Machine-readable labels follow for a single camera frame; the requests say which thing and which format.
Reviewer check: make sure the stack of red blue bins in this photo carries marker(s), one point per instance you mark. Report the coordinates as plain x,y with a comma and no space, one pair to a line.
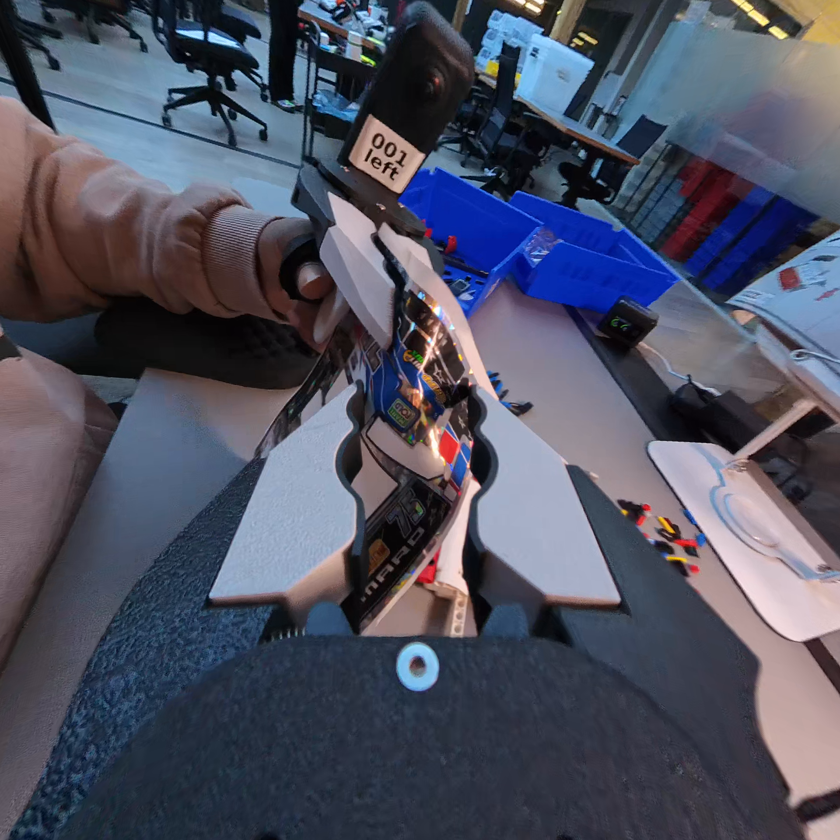
735,216

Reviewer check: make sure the blue plastic bin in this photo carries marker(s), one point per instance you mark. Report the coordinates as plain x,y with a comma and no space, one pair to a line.
459,216
590,262

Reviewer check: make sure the pile of small lego pieces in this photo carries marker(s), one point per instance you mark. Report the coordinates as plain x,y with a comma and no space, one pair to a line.
663,531

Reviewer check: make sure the lego instruction booklet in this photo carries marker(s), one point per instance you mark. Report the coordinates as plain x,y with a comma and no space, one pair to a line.
800,282

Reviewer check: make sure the black digital timer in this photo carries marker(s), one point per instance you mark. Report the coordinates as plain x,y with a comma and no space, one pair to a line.
627,321

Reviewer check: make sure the red white lego panel assembly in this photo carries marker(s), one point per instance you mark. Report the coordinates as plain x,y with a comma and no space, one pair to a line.
459,564

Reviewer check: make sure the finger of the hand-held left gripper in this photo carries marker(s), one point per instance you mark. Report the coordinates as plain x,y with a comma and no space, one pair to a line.
354,275
413,259

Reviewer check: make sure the black office chair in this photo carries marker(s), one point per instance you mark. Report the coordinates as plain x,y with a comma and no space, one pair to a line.
210,52

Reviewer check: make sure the blue and black lego pieces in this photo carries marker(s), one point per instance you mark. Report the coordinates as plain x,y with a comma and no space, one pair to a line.
505,394

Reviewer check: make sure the person's left hand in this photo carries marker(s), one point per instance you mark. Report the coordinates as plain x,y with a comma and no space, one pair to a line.
279,243

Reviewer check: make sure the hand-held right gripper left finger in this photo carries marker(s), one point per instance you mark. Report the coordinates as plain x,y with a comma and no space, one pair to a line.
289,525

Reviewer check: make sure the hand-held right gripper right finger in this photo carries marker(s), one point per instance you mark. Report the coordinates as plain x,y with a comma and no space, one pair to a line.
544,525

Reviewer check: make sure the person's left forearm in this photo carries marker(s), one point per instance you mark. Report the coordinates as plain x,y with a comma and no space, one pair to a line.
131,216

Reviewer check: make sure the white book stand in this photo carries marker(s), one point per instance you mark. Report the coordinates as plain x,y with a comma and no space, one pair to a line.
741,544

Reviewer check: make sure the holographic sticker sheet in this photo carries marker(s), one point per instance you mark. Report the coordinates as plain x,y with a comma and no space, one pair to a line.
407,426

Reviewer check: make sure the white storage boxes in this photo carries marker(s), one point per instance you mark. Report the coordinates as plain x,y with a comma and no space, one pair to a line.
558,72

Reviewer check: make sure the black power adapter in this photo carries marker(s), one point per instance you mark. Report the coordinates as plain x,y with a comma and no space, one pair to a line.
728,413

